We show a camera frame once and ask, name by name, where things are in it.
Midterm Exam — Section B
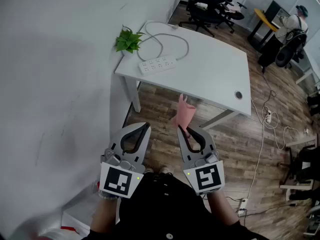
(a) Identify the pale folded garment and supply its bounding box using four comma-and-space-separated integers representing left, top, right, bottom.
224, 3, 240, 13

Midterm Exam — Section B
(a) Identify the white low cabinet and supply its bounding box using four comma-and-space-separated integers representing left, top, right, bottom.
61, 183, 101, 235

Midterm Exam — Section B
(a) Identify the green potted plant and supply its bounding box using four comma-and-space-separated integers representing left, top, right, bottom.
114, 24, 146, 58

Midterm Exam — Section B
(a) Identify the person's right forearm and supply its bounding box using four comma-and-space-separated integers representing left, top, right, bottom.
206, 188, 240, 226

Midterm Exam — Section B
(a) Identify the person's black garment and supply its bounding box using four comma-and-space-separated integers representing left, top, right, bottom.
82, 171, 271, 240

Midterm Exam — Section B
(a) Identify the red and white container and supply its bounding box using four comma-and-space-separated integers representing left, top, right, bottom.
37, 223, 80, 240

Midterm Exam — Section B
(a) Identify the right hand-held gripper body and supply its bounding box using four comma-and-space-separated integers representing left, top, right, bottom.
183, 150, 225, 196

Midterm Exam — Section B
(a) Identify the pale bead bracelet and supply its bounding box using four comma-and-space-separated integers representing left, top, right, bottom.
98, 190, 118, 201

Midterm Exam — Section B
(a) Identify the black metal stand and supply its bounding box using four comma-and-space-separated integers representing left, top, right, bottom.
279, 143, 320, 202

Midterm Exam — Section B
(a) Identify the pink cloth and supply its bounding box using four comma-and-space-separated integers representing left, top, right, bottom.
170, 93, 197, 133

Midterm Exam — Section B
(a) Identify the black office chair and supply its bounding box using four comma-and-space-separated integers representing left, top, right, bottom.
214, 0, 248, 34
178, 0, 221, 38

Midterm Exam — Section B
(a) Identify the yellow round table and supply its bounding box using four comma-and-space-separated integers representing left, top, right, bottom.
247, 7, 281, 54

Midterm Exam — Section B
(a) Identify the white floor socket block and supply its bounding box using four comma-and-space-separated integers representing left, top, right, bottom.
236, 198, 249, 217

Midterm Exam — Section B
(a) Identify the white floor cable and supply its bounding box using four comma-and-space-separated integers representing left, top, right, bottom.
246, 97, 266, 202

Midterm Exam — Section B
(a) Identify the person's left forearm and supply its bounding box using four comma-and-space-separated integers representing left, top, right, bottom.
89, 193, 121, 233

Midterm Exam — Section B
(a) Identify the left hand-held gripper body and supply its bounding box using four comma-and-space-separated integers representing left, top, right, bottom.
99, 147, 146, 199

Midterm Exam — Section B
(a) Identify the grey power cable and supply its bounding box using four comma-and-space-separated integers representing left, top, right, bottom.
136, 21, 190, 63

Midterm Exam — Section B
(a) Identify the white table leg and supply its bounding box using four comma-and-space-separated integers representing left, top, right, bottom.
118, 75, 142, 114
199, 108, 242, 131

